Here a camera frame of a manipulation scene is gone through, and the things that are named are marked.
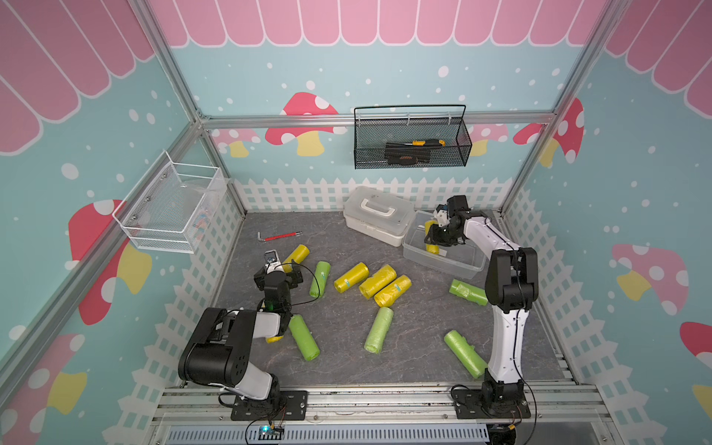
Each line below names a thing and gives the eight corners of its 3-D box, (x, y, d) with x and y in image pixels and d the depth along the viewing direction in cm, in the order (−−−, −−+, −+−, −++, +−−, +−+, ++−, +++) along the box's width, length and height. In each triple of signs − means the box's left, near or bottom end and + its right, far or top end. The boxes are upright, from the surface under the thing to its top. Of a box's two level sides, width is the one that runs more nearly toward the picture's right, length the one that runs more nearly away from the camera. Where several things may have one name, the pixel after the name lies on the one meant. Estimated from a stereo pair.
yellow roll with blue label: (382, 310, 93) (383, 305, 90) (374, 300, 96) (374, 295, 93) (411, 288, 99) (413, 282, 96) (403, 279, 101) (404, 273, 98)
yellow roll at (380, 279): (368, 302, 96) (368, 296, 92) (358, 292, 98) (358, 285, 95) (397, 279, 102) (398, 272, 98) (387, 270, 104) (388, 263, 100)
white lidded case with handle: (342, 231, 116) (339, 209, 106) (361, 200, 128) (361, 178, 118) (400, 250, 110) (404, 229, 100) (415, 216, 122) (419, 194, 112)
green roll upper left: (310, 297, 97) (308, 292, 94) (318, 265, 105) (316, 260, 102) (324, 298, 97) (323, 293, 94) (331, 266, 105) (330, 261, 102)
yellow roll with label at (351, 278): (343, 298, 96) (342, 292, 93) (333, 287, 99) (332, 282, 96) (371, 276, 102) (371, 271, 99) (361, 267, 104) (361, 261, 101)
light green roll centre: (363, 348, 86) (363, 345, 83) (379, 308, 94) (379, 304, 91) (380, 355, 84) (380, 352, 82) (394, 314, 93) (395, 310, 90)
